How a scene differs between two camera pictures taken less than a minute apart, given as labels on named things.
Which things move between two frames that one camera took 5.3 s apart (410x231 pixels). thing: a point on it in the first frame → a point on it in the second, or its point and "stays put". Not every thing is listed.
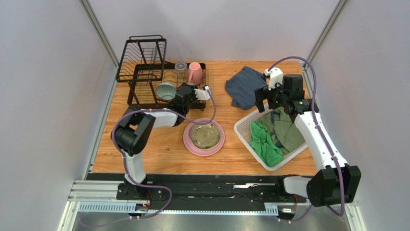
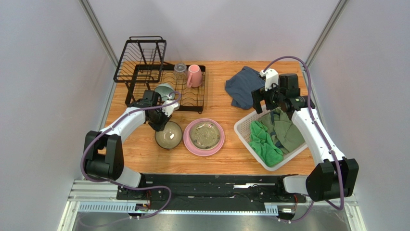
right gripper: [264, 96] stays put
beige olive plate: [204, 136] stays put
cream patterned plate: [204, 136] stays put
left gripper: [192, 87] → [160, 126]
